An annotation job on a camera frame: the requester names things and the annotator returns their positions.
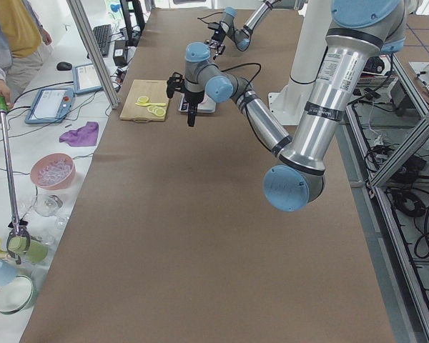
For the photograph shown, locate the digital kitchen scale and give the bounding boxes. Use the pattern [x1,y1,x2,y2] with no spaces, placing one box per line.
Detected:
[178,94,216,114]

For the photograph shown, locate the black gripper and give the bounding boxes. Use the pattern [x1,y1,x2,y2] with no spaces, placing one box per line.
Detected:
[166,71,204,127]
[206,22,226,60]

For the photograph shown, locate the clear wine glass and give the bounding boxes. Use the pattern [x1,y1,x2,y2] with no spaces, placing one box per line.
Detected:
[17,194,69,232]

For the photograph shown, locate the pink plastic cup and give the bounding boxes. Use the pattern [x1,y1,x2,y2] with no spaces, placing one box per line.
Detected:
[202,93,215,106]

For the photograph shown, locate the person hand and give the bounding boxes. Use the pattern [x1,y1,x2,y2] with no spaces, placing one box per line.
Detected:
[0,79,14,109]

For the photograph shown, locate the yellow plastic knife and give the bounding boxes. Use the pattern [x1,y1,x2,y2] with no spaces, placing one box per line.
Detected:
[135,102,167,107]

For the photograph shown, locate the aluminium frame post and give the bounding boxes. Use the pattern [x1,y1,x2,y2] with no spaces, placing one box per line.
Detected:
[66,0,119,109]

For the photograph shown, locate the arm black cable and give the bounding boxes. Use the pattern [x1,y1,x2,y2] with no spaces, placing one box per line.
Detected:
[214,62,263,108]

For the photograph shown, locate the teach pendant near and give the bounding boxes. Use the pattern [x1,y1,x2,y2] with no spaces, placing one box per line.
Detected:
[24,87,74,124]

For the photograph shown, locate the black keyboard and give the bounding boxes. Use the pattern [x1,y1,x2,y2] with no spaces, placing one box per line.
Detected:
[92,24,112,56]

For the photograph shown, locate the green white bowl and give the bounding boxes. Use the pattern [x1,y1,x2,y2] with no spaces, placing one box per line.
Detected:
[0,275,36,314]

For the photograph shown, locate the reacher grabber tool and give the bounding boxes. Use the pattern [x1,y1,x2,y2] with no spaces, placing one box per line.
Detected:
[0,95,30,265]

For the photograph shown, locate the green cup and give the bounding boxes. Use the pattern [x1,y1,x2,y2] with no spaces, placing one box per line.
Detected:
[8,237,48,264]

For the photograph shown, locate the teach pendant far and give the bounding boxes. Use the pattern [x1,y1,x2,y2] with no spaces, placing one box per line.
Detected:
[71,64,103,95]

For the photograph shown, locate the bamboo cutting board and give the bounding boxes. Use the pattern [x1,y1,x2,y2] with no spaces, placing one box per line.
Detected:
[119,79,169,122]

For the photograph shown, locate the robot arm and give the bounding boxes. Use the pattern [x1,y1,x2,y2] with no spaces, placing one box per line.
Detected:
[167,0,420,212]
[205,0,308,59]

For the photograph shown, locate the person in yellow vest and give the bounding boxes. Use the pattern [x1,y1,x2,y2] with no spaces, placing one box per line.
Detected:
[0,0,52,103]

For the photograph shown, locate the teach pendant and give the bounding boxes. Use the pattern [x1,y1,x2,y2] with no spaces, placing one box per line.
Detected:
[24,87,74,124]
[71,64,103,95]

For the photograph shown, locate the purple cloth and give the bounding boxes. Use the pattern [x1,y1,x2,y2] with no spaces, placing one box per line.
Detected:
[59,121,99,147]

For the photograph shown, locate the lemon slice front left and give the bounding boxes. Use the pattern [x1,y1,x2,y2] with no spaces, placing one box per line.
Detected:
[137,96,149,106]

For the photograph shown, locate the lemon slice top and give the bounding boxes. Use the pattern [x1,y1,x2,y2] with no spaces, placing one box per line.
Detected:
[153,107,166,117]

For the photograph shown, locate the black computer mouse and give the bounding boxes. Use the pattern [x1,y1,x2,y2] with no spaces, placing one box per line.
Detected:
[56,61,72,71]

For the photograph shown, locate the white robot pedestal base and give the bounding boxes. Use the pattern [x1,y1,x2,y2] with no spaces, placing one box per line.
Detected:
[268,0,332,125]

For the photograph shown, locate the pink bowl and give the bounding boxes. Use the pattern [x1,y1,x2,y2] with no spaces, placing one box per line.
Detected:
[30,153,76,190]

